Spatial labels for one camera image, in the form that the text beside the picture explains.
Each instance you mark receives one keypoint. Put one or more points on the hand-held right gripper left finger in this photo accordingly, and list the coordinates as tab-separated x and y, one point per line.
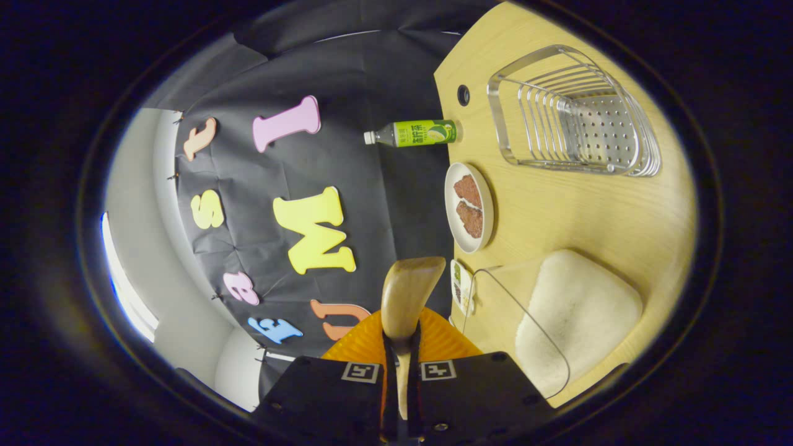
322	402

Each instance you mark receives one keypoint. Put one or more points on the black backdrop cloth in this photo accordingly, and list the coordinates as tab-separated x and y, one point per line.
372	204

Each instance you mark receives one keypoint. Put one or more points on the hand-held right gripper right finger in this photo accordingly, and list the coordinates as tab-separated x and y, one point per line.
483	402

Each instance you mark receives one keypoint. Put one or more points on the green label drink bottle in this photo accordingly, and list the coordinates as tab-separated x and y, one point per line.
421	132

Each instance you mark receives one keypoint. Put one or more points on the wooden spoon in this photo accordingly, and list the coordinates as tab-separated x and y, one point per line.
406	297

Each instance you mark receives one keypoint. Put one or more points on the brown meat piece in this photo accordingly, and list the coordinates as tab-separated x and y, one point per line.
468	191
471	220

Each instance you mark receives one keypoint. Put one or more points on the white round plate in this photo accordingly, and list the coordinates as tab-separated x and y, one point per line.
451	217

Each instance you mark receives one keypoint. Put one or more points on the small divided condiment dish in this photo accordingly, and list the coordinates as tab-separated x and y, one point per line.
460	285

